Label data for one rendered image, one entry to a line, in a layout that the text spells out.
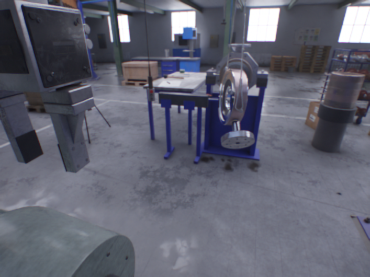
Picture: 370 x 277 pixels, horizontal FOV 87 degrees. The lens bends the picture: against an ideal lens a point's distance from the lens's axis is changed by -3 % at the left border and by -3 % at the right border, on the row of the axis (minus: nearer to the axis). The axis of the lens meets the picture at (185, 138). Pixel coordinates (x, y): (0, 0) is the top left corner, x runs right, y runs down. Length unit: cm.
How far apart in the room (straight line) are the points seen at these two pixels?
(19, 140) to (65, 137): 15
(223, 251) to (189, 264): 28
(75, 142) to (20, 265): 23
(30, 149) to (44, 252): 28
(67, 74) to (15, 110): 20
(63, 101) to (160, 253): 149
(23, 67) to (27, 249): 29
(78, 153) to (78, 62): 19
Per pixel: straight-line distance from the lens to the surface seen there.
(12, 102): 58
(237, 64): 241
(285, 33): 1415
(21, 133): 60
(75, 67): 45
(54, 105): 44
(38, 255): 42
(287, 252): 191
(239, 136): 119
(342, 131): 348
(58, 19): 44
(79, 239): 42
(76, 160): 50
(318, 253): 201
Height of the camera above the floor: 145
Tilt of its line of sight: 26 degrees down
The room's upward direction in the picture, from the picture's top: straight up
